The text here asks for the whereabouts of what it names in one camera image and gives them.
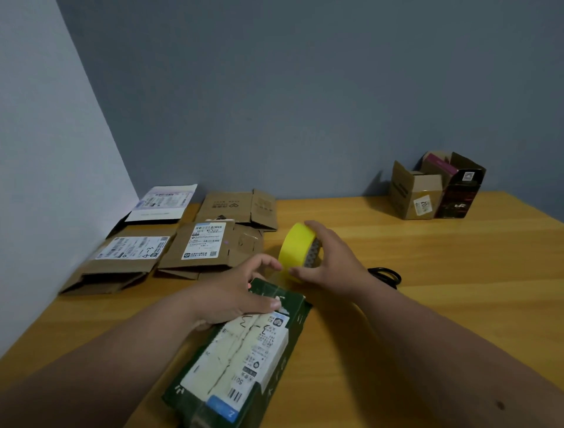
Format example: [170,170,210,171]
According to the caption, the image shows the brown carton with label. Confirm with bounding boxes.
[155,219,265,281]

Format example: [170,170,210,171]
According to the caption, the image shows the small brown cardboard box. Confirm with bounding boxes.
[388,160,444,221]

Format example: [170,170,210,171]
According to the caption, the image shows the green box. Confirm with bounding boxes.
[162,277,313,428]

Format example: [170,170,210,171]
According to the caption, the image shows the black scissors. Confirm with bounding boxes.
[368,266,402,290]

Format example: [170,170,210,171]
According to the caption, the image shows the person's left hand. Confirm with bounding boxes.
[189,253,284,332]

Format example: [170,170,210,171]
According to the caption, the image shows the person's right forearm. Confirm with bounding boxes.
[352,276,564,428]

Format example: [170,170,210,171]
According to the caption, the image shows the person's left forearm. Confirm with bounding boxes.
[0,290,208,428]

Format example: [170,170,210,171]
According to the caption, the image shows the yellow tape roll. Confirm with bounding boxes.
[277,222,323,283]

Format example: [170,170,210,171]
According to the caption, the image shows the pink and black carton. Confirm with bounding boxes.
[419,151,487,219]

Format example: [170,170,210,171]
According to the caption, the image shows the person's right hand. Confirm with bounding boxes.
[288,220,375,300]

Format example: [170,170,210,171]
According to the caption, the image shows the plain brown carton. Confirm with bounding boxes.
[193,189,279,232]

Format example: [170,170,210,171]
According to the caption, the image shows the black box white label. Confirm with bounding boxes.
[105,183,198,239]

